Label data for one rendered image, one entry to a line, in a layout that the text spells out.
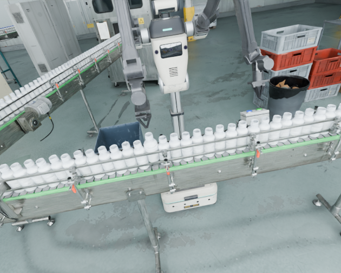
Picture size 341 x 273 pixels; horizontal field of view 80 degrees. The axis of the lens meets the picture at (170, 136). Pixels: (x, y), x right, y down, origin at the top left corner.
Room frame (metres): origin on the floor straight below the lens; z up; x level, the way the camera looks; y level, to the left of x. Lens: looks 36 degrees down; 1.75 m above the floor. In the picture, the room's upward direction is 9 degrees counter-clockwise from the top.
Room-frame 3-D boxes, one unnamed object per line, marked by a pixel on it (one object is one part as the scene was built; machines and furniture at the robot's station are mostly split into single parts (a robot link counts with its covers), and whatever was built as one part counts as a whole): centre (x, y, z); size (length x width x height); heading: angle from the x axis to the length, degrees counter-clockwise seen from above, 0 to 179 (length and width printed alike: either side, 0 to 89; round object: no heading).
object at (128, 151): (0.80, 0.22, 1.08); 0.06 x 0.06 x 0.17
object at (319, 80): (3.00, -2.49, 0.33); 0.61 x 0.41 x 0.22; 96
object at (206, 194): (1.46, -0.08, 0.24); 0.68 x 0.53 x 0.41; 3
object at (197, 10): (10.55, -2.12, 0.50); 1.24 x 1.03 x 1.00; 96
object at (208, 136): (0.82, -0.19, 1.08); 0.06 x 0.06 x 0.17
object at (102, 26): (4.66, 1.02, 1.22); 0.23 x 0.04 x 0.32; 75
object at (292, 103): (2.31, -1.56, 0.32); 0.45 x 0.45 x 0.64
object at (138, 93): (0.77, 0.10, 1.46); 0.12 x 0.09 x 0.12; 3
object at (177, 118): (1.47, -0.08, 0.74); 0.11 x 0.11 x 0.40; 3
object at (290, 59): (2.87, -1.80, 0.78); 0.61 x 0.41 x 0.22; 100
